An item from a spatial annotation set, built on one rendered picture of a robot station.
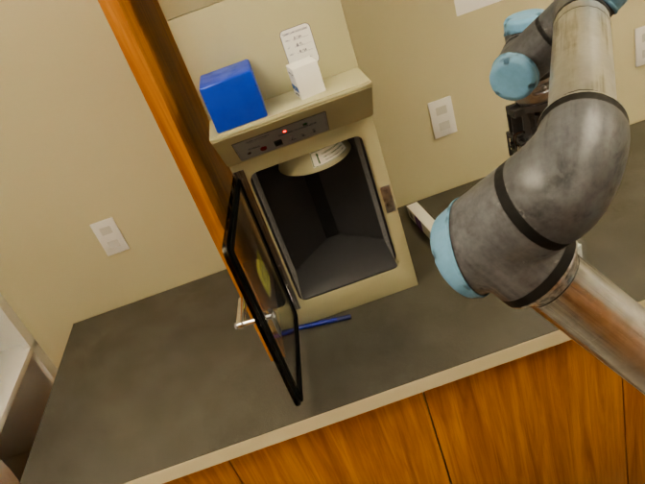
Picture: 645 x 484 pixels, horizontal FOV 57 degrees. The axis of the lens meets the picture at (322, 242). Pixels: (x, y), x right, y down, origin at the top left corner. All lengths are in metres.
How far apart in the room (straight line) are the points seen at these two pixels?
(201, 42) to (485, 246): 0.73
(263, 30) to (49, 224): 0.95
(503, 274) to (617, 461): 1.14
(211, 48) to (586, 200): 0.79
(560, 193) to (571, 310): 0.17
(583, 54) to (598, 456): 1.16
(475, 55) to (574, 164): 1.18
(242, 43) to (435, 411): 0.88
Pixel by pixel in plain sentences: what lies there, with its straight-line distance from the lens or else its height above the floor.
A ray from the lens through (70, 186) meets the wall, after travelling 1.81.
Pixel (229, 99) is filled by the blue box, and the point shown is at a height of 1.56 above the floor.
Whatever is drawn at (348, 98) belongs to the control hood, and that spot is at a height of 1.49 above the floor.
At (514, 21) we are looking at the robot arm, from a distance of 1.11.
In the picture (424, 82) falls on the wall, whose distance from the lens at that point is 1.76.
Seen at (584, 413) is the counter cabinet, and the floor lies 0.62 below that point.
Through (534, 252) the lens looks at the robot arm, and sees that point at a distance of 0.68.
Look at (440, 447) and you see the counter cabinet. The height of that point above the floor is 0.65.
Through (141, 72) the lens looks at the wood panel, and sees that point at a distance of 1.13.
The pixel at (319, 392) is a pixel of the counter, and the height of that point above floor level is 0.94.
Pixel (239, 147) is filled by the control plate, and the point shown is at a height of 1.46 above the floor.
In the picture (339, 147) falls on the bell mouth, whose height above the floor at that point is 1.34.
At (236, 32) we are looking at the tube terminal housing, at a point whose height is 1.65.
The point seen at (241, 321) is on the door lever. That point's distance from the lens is 1.14.
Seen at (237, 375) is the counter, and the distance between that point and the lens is 1.45.
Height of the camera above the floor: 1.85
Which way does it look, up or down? 31 degrees down
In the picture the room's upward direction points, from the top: 20 degrees counter-clockwise
